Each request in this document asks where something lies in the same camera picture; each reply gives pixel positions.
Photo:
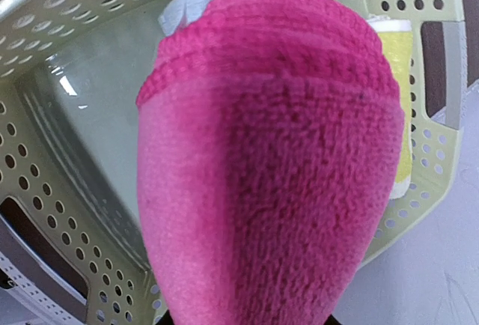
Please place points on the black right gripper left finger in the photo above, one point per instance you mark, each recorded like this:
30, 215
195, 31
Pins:
166, 319

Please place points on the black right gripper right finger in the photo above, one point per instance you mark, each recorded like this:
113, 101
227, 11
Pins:
332, 320

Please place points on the aluminium front rail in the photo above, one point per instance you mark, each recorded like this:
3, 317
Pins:
39, 291

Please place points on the beige plastic basket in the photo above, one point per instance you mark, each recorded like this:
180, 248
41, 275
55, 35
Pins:
70, 73

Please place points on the pink towel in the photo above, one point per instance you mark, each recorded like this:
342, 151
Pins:
269, 134

